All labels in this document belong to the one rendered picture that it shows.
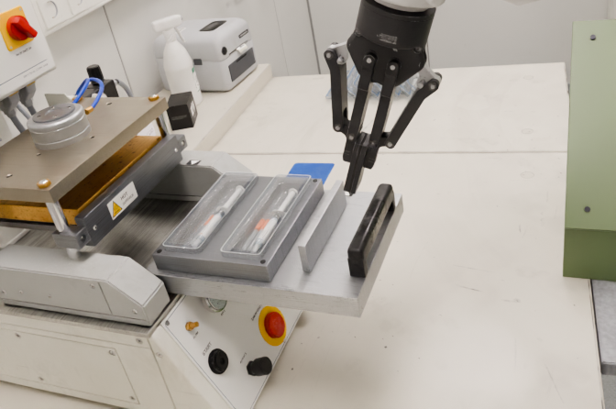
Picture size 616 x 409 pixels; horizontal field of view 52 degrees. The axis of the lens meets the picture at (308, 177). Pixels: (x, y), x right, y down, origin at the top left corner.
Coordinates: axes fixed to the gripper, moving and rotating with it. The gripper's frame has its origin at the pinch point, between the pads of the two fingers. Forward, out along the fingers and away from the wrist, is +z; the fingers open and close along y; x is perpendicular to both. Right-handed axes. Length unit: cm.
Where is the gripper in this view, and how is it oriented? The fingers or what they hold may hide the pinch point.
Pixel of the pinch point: (357, 162)
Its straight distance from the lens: 74.6
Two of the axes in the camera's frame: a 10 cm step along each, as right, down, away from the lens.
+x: 3.2, -5.3, 7.9
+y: 9.3, 3.2, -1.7
